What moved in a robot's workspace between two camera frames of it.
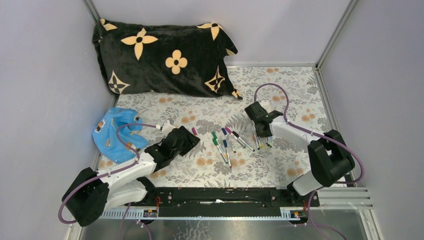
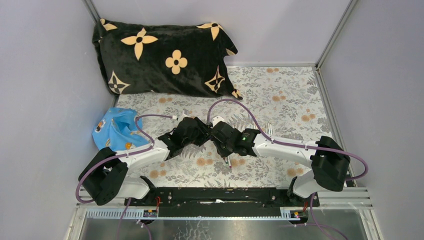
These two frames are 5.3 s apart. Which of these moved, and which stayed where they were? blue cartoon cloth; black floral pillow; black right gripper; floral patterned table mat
Moved: black right gripper
Stayed: blue cartoon cloth; floral patterned table mat; black floral pillow
